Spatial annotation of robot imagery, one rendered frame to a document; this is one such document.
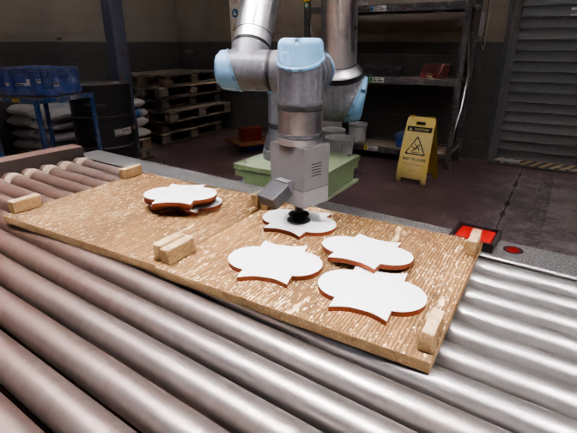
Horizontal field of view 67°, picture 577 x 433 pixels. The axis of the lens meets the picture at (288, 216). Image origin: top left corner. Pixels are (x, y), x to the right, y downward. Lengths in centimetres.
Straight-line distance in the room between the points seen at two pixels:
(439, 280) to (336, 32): 66
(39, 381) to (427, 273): 51
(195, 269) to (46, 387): 25
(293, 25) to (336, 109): 501
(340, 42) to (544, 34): 421
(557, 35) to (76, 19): 532
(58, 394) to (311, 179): 47
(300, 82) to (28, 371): 52
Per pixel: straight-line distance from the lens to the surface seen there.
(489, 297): 68
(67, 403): 51
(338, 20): 109
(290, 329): 57
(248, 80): 84
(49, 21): 615
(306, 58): 71
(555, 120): 525
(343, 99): 114
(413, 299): 59
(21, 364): 58
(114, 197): 102
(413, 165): 426
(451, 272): 68
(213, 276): 64
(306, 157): 72
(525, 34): 522
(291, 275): 62
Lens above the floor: 125
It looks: 22 degrees down
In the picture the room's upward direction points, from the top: straight up
